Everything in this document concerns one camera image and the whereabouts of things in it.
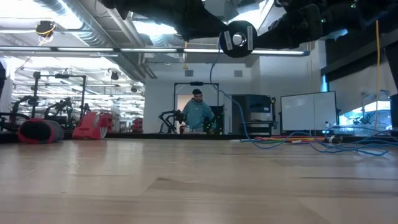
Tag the long ceiling light bar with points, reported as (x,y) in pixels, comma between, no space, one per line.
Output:
(149,49)

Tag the whiteboard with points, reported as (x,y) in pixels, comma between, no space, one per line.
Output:
(308,110)

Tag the black equipment cabinet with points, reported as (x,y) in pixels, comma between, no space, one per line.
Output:
(252,112)

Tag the person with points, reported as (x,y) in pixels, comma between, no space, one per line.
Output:
(196,115)

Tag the red workshop equipment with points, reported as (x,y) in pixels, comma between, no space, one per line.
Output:
(137,125)

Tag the clear plastic bin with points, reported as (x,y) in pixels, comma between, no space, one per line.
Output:
(370,129)

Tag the red tape dispenser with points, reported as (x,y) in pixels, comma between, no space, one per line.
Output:
(92,125)

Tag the grey tube with red rim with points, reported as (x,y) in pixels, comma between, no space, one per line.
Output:
(40,132)

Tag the grey wall vent grille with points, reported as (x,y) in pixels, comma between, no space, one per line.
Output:
(188,73)
(238,73)

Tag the silver ventilation duct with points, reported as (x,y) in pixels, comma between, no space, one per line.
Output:
(93,34)

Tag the black hanging camera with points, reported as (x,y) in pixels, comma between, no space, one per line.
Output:
(114,76)

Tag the black aluminium table frame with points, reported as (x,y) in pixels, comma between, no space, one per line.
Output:
(155,136)

